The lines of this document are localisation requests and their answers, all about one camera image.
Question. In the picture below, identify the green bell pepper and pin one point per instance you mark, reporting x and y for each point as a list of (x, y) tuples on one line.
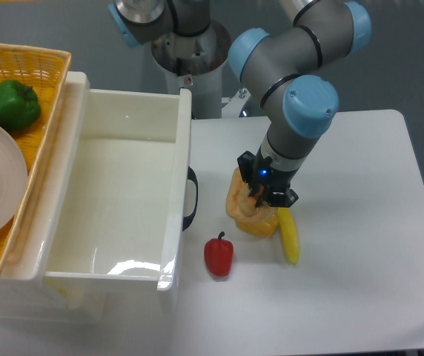
[(19, 106)]

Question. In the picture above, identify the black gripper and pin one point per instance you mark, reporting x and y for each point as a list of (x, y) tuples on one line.
[(270, 186)]

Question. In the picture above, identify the upper white drawer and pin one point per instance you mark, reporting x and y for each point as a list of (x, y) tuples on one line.
[(123, 214)]

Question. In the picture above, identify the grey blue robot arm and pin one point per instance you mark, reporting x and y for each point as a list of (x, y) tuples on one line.
[(277, 71)]

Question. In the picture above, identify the black drawer handle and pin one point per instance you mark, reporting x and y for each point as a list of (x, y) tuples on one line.
[(191, 199)]

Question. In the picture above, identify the red bell pepper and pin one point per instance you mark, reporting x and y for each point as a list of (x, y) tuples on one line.
[(218, 255)]

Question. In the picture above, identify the orange triangle bread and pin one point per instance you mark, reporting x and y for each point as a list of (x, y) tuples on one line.
[(241, 207)]

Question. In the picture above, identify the yellow banana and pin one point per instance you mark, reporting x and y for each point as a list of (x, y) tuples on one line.
[(289, 236)]

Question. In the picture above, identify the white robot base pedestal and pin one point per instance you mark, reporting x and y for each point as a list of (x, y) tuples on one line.
[(195, 63)]

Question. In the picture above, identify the white drawer cabinet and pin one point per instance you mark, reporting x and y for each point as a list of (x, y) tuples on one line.
[(25, 293)]

